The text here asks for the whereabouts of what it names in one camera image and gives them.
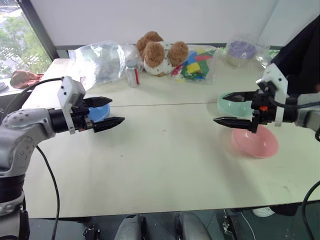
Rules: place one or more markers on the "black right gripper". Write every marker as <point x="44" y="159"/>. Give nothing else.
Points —
<point x="263" y="113"/>

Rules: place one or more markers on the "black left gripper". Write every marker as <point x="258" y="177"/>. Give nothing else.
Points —
<point x="80" y="120"/>

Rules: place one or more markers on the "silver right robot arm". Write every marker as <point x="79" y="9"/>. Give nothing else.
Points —
<point x="306" y="110"/>

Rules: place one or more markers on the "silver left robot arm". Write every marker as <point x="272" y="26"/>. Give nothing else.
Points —
<point x="20" y="130"/>

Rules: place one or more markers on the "blue plastic bowl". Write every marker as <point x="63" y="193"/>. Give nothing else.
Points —
<point x="100" y="112"/>

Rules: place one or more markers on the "green plastic bowl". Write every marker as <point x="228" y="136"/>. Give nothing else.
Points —
<point x="233" y="108"/>

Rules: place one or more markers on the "pink plastic bowl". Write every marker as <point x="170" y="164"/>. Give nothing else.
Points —
<point x="260" y="145"/>

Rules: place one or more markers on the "small bottle with red label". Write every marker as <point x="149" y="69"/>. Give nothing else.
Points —
<point x="132" y="76"/>

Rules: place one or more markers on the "clear crumpled plastic bag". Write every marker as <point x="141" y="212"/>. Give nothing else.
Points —
<point x="102" y="65"/>

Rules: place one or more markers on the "bag of coloured blocks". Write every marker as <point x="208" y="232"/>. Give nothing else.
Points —
<point x="197" y="66"/>

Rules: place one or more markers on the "clear bag holding purple bowl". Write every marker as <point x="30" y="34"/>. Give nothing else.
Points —
<point x="260" y="53"/>

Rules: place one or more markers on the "brown plush toy dog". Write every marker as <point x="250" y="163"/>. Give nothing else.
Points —
<point x="156" y="56"/>

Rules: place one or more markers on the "person in dark clothing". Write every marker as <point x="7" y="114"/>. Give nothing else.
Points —
<point x="300" y="57"/>

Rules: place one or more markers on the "pink cloth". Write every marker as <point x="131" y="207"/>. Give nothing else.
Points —
<point x="25" y="78"/>

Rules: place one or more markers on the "white shoe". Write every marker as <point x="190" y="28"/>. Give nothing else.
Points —
<point x="262" y="212"/>

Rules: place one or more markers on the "grey rounded robot leg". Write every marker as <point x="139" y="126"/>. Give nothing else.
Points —
<point x="131" y="228"/>
<point x="193" y="227"/>

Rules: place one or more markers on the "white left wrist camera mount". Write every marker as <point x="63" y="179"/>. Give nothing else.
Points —
<point x="70" y="91"/>

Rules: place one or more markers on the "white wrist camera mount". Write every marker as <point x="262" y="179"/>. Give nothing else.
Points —
<point x="70" y="91"/>
<point x="276" y="75"/>

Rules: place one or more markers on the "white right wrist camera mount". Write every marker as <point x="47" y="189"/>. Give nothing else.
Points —
<point x="276" y="75"/>

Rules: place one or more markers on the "black window frame post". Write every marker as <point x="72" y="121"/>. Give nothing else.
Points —
<point x="41" y="30"/>

